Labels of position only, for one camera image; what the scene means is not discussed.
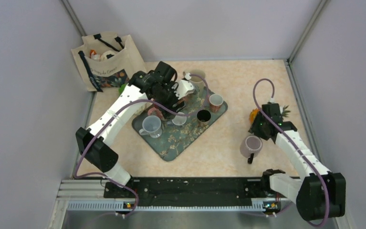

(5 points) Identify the pink cartoon mug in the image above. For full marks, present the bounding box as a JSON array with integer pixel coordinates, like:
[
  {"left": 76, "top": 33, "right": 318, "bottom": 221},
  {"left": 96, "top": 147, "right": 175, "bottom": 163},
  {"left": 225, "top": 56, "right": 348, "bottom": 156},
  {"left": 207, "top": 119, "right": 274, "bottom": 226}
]
[{"left": 147, "top": 106, "right": 165, "bottom": 121}]

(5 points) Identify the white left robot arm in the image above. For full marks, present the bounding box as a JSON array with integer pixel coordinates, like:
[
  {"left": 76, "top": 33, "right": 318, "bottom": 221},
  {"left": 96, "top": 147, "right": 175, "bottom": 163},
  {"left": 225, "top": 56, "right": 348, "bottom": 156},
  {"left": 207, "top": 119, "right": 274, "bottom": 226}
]
[{"left": 75, "top": 62, "right": 194, "bottom": 197}]

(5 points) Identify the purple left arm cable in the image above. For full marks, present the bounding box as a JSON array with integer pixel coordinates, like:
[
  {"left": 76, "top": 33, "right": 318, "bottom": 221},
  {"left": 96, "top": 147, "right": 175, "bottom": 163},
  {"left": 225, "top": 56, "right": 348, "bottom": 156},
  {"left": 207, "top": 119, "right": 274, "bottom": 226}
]
[{"left": 73, "top": 74, "right": 210, "bottom": 219}]

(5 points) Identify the small blue grey mug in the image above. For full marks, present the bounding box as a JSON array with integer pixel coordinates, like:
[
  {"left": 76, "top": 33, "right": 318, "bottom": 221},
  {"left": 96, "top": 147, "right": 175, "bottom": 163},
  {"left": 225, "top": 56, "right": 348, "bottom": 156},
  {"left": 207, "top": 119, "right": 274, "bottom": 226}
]
[{"left": 171, "top": 112, "right": 187, "bottom": 126}]

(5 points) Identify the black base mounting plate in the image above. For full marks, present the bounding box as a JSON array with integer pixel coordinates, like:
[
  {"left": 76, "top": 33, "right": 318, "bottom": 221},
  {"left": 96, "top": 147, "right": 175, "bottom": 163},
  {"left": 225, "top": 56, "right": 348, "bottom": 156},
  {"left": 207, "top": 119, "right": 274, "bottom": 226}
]
[{"left": 104, "top": 177, "right": 283, "bottom": 207}]

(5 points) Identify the green lettuce toy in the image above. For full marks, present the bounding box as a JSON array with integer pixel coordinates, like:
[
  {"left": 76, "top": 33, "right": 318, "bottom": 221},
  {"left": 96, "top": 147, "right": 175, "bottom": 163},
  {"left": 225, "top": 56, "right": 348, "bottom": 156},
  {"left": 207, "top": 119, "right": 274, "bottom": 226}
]
[{"left": 118, "top": 83, "right": 128, "bottom": 95}]

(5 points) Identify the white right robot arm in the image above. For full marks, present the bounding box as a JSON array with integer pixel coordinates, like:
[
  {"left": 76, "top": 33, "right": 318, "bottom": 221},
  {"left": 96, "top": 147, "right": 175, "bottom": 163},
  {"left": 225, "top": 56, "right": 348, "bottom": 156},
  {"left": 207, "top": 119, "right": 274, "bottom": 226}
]
[{"left": 249, "top": 103, "right": 346, "bottom": 221}]

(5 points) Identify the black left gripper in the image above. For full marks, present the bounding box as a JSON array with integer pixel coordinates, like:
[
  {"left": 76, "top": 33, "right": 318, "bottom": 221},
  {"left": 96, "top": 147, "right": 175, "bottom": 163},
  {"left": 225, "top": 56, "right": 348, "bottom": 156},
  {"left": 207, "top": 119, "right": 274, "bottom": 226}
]
[{"left": 153, "top": 81, "right": 187, "bottom": 119}]

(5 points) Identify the blue floral tray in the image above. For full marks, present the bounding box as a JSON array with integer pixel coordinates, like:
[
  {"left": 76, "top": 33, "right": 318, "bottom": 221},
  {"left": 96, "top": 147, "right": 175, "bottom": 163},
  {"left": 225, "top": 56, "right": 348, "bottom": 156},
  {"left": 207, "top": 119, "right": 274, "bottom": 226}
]
[{"left": 132, "top": 88, "right": 228, "bottom": 162}]

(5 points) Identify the beige tall mug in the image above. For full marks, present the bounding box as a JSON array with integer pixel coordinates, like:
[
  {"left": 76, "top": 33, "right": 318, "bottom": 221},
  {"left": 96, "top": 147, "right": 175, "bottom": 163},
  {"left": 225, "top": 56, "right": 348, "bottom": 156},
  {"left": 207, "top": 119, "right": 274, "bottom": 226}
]
[{"left": 183, "top": 69, "right": 206, "bottom": 94}]

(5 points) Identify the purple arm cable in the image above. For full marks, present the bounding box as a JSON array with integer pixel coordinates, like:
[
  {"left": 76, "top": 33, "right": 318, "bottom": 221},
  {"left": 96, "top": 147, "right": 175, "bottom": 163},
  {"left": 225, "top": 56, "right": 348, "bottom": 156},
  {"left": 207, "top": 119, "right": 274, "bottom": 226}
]
[
  {"left": 252, "top": 78, "right": 330, "bottom": 228},
  {"left": 73, "top": 74, "right": 210, "bottom": 219}
]

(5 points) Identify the grey blue glass mug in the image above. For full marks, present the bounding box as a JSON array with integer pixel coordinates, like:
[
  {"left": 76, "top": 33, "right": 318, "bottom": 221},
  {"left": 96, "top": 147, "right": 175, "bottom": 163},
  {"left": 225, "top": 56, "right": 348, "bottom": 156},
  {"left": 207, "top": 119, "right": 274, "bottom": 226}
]
[{"left": 139, "top": 115, "right": 163, "bottom": 138}]

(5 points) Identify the green spiky plant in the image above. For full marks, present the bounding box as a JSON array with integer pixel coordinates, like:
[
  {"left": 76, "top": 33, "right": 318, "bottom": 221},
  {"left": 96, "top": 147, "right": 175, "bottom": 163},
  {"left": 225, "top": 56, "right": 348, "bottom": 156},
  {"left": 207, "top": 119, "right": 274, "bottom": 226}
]
[{"left": 280, "top": 105, "right": 291, "bottom": 118}]

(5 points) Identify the lilac purple mug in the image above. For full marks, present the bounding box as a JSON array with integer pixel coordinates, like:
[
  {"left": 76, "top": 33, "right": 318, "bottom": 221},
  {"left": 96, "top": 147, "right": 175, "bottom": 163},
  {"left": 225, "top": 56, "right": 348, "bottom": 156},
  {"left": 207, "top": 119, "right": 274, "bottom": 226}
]
[{"left": 240, "top": 135, "right": 263, "bottom": 165}]

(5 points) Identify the beige tote bag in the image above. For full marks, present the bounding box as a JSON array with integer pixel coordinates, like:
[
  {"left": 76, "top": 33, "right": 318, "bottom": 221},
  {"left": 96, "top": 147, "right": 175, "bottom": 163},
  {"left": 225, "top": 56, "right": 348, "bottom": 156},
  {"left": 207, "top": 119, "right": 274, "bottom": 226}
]
[{"left": 71, "top": 31, "right": 147, "bottom": 92}]

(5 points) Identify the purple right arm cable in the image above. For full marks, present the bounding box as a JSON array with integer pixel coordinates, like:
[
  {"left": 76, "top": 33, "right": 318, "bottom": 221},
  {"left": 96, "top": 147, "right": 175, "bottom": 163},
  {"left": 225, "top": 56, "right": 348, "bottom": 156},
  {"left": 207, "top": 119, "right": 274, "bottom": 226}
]
[{"left": 252, "top": 78, "right": 330, "bottom": 228}]

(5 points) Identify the salmon pink text mug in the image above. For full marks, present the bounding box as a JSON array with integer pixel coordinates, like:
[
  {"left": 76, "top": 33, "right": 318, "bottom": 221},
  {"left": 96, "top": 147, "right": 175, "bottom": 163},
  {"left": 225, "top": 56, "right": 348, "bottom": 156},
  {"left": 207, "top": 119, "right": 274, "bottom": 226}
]
[{"left": 209, "top": 94, "right": 224, "bottom": 113}]

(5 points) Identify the brown dark mug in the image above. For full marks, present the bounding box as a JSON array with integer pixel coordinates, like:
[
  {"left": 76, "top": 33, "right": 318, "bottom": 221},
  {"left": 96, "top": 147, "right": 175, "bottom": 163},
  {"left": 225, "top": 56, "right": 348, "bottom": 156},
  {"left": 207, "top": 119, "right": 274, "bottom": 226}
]
[{"left": 197, "top": 110, "right": 211, "bottom": 127}]

